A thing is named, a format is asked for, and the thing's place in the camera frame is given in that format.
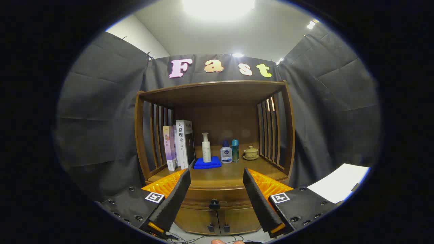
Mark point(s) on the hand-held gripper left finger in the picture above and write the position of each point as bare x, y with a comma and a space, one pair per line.
174, 203

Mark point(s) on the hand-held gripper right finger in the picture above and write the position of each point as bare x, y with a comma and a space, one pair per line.
259, 203

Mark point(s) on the wooden drawer with black knob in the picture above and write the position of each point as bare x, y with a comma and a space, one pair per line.
217, 194

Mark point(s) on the wooden cabinet door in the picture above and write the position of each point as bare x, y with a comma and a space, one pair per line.
196, 220
240, 220

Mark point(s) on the wooden countertop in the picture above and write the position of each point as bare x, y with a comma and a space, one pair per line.
227, 174

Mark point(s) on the wooden cabinet with slatted shelf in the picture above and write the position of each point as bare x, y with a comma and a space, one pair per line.
217, 91

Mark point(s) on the beige lidded teacup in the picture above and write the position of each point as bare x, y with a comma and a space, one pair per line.
251, 154

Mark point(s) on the blue folded cloth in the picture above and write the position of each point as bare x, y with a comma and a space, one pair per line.
206, 165

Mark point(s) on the teal slim bottle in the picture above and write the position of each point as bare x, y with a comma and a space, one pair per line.
235, 150

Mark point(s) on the purple book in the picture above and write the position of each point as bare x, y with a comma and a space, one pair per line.
169, 145

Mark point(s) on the white bottle with blue cap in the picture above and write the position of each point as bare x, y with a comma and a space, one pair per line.
226, 156

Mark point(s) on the thick white book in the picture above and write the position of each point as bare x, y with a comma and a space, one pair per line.
181, 142

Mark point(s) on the white pump bottle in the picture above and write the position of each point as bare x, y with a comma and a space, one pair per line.
206, 149

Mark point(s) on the white side table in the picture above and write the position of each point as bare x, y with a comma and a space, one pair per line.
339, 183

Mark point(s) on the round ceiling light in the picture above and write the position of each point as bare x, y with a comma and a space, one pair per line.
217, 7

